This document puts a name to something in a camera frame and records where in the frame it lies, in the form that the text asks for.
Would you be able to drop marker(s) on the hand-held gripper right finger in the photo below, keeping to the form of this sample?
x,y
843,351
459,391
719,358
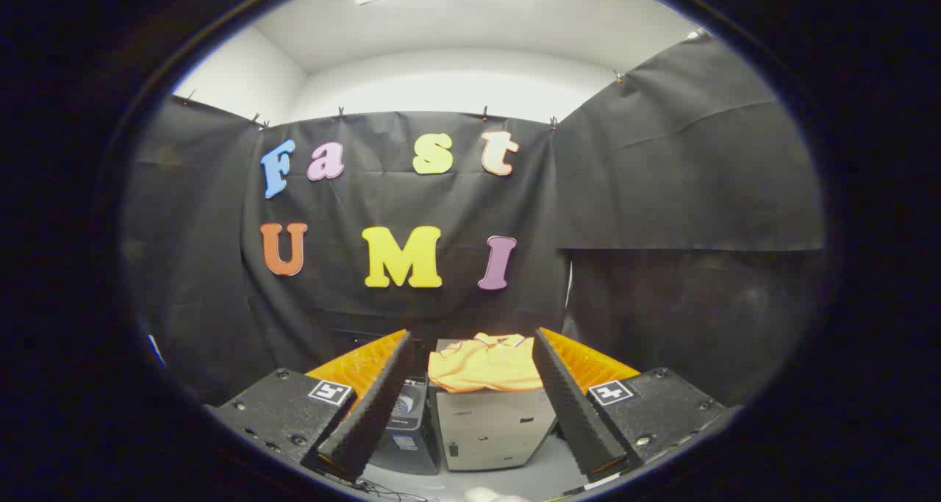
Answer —
x,y
577,414

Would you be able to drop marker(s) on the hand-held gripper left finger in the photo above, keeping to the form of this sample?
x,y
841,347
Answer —
x,y
367,421

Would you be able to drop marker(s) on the small grey washing machine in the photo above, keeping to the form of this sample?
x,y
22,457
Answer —
x,y
408,428

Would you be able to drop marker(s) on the orange polo shirt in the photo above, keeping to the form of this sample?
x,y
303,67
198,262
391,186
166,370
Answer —
x,y
478,370

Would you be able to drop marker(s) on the grey metal cabinet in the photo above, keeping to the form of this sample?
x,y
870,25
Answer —
x,y
492,428

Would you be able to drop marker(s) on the black backdrop cloth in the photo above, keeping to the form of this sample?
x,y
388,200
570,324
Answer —
x,y
625,193

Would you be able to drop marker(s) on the row of small cloth clips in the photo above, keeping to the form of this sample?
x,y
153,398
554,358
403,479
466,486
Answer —
x,y
485,112

